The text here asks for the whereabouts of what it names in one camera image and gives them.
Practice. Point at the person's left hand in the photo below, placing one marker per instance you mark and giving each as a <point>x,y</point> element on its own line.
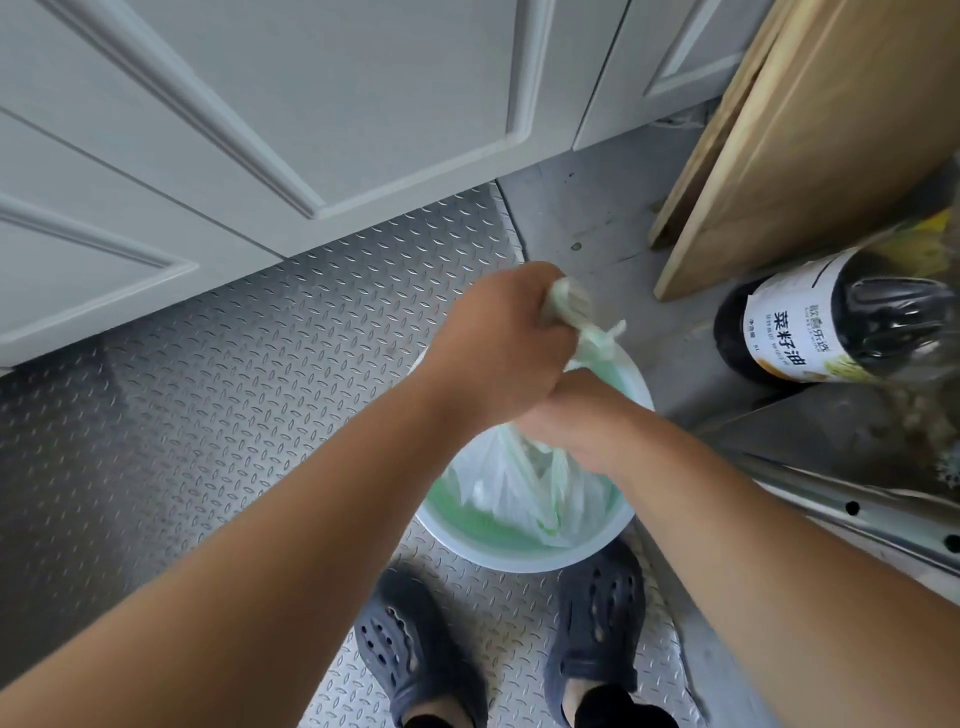
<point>495,337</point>

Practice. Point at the person's right hand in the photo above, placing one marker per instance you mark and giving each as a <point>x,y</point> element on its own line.
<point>577,420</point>

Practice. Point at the green translucent plastic trash bag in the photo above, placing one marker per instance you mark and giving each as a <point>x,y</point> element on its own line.
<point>551,480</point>

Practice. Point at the person's right forearm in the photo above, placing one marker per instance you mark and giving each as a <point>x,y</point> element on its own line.
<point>765,562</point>

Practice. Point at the person's left forearm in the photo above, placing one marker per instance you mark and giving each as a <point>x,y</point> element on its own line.
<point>232,562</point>

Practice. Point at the white round trash bin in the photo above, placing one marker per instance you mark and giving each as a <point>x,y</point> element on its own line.
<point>525,525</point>

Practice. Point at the dark blue perforated clog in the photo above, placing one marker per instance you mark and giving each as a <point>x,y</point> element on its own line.
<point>416,652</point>
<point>600,630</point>

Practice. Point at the dark oil bottle white label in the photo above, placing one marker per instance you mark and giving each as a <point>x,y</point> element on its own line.
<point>832,322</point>

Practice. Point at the white cabinet door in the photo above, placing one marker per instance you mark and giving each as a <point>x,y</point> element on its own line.
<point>660,60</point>
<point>315,97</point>
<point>97,277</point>

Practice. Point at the wooden board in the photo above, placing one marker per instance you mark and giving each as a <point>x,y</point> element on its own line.
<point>795,127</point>

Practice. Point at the metal shelf rail with holes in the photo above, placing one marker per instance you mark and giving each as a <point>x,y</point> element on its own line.
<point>855,510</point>

